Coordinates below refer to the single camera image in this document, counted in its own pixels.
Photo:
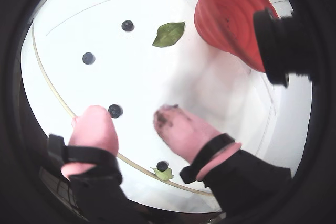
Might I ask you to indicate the black camera module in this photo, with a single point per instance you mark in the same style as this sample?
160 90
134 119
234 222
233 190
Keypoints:
273 51

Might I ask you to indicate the large green leaf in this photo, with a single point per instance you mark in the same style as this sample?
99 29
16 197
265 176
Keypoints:
169 33

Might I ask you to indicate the red collapsible cup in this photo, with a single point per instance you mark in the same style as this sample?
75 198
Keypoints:
223 3

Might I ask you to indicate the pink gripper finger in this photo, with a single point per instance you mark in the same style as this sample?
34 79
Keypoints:
94 132
181 132

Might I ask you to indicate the white paper sheet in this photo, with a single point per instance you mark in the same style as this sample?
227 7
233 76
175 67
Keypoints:
118 77

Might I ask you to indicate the dark blueberry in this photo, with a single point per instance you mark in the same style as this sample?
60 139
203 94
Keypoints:
127 25
162 166
115 110
88 58

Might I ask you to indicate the medium green leaf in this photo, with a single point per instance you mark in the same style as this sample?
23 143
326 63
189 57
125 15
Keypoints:
164 175

